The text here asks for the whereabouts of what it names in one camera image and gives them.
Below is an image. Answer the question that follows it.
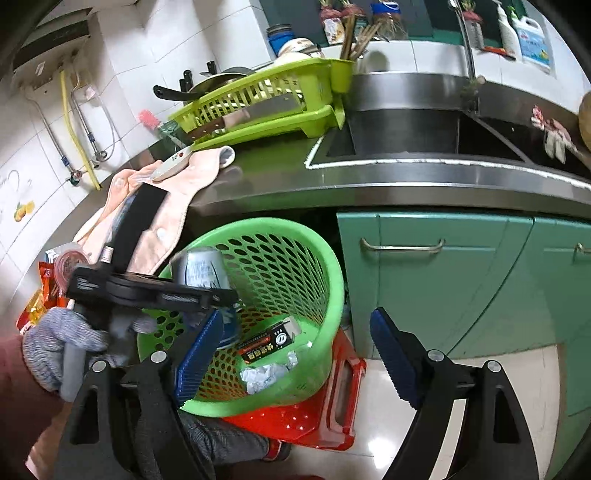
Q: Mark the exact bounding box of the crumpled white paper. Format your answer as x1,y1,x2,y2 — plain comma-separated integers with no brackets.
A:
240,362,290,396

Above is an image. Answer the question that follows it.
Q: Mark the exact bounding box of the steel faucet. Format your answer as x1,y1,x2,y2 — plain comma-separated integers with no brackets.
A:
448,0,486,112

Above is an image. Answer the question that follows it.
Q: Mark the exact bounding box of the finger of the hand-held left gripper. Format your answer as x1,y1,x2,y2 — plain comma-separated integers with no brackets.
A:
137,276,237,315

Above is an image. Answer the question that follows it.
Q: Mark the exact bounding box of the green plastic basket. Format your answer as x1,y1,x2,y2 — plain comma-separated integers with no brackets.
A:
137,217,346,419

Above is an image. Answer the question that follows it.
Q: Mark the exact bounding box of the green cabinet door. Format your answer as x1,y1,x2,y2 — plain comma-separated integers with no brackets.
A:
337,210,536,361
445,217,591,418

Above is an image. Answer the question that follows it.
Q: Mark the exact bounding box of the steel sink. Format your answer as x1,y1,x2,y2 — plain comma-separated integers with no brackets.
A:
318,71,542,163

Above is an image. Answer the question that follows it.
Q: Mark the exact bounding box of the floral rubber glove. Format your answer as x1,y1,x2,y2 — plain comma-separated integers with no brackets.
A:
531,105,578,165

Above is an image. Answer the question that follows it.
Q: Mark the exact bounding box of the plant in glass jar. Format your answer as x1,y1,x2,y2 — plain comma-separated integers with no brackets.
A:
462,0,485,49

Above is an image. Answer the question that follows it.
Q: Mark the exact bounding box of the black frying pan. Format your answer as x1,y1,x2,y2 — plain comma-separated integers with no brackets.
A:
153,67,257,103

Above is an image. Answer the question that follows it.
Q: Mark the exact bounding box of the dark lidded jar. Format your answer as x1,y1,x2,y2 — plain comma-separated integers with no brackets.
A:
267,23,293,52

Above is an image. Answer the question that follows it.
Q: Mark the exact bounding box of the fruit wall sticker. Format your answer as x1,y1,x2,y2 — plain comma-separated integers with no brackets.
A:
0,168,37,223

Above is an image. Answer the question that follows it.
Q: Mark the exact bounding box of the plant in red wrap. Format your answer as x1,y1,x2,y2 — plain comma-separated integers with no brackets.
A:
342,0,366,29
320,0,345,45

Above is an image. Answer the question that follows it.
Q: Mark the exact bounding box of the wooden handled cleaver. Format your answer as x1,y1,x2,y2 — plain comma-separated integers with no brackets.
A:
187,92,308,142

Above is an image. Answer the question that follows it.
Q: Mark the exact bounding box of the bundle of wooden chopsticks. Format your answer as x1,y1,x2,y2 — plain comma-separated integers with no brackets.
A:
339,14,382,62

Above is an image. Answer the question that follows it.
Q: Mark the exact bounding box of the person's left hand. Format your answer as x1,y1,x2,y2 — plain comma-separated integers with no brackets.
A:
22,307,156,394

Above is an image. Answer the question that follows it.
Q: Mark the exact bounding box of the white bowl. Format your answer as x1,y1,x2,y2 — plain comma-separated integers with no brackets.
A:
276,37,325,59

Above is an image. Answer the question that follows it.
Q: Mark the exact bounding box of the tan round object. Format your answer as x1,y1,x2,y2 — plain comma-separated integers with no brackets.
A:
578,91,591,151

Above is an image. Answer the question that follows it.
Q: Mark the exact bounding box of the red snack packet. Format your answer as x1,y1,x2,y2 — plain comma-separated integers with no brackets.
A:
17,261,75,331

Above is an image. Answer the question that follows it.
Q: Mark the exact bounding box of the black cardboard box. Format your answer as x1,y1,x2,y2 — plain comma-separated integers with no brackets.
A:
236,318,301,366

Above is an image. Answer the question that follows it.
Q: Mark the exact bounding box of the pink towel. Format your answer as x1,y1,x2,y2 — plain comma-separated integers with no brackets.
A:
74,145,236,278

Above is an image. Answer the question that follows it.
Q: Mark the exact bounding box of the person's shoe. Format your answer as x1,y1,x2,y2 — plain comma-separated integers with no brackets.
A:
261,438,293,463

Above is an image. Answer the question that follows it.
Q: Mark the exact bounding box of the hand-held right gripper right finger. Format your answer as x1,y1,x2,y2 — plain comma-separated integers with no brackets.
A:
369,307,541,480

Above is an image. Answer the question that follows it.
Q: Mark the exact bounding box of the person's leg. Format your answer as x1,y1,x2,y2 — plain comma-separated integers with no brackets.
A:
180,411,271,463

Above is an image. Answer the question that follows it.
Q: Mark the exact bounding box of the white knife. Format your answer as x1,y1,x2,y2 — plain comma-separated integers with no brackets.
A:
151,143,195,182

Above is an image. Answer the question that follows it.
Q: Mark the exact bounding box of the yellow gas hose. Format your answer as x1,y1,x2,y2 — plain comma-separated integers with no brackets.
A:
60,69,103,191

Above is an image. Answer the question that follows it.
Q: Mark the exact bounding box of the pink bottle brush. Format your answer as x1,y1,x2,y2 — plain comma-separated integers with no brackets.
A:
137,110,185,149

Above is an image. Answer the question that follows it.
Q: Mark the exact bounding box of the white water heater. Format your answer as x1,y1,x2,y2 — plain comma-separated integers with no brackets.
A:
11,21,93,91

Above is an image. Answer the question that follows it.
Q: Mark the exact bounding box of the plant jar blue lid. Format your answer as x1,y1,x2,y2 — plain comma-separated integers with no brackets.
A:
372,0,410,40

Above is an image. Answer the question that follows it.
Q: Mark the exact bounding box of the silver drink can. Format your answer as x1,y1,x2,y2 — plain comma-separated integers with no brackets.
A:
172,247,242,350

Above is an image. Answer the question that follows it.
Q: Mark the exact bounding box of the red lidded plastic cup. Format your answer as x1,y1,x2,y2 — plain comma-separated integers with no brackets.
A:
52,247,89,289

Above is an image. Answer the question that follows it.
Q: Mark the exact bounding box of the white jug blue label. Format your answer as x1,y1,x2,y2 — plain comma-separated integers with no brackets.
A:
510,4,553,75

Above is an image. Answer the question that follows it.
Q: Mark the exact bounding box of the white detergent bottle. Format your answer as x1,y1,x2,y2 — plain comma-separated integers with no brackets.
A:
492,0,523,61

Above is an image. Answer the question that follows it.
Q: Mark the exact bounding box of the green utensil holder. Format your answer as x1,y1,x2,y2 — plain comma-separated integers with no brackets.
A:
329,59,355,94

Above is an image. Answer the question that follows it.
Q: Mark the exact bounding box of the metal hose with valve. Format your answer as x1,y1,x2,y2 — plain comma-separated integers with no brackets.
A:
28,97,83,186

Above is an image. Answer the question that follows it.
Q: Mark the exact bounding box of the red plastic stool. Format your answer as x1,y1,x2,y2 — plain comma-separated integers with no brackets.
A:
222,328,368,451

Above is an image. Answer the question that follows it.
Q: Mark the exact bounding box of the green dish rack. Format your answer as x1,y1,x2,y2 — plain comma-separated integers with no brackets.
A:
167,58,355,151

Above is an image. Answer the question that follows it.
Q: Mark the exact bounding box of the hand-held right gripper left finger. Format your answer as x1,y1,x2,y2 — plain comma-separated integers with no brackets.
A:
55,309,227,480

